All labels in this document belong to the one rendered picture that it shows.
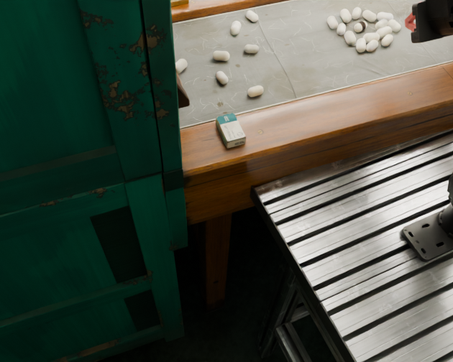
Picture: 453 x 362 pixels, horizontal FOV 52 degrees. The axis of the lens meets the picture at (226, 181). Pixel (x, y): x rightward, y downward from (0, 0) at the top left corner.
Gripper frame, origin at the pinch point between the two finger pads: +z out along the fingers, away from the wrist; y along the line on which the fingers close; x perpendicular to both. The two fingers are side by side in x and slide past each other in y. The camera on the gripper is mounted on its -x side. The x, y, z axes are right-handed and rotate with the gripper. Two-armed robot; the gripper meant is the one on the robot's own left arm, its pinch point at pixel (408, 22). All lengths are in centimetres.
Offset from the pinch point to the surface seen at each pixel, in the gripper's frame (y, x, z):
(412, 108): 4.0, 15.5, -4.3
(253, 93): 30.8, 7.2, 7.0
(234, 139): 39.3, 12.8, -4.1
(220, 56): 33.4, -0.6, 15.9
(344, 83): 11.5, 9.4, 6.5
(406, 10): -14.3, -2.0, 19.6
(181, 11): 37.1, -11.4, 27.0
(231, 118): 38.2, 9.7, -0.5
